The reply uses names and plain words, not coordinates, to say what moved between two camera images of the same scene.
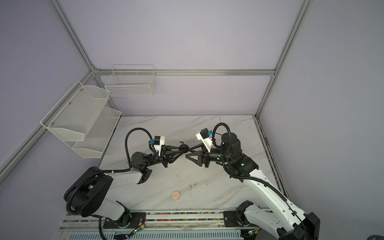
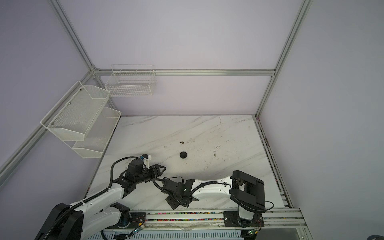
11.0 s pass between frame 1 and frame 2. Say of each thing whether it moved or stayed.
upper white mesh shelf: stayed
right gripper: moved
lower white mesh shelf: stayed
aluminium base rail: stayed
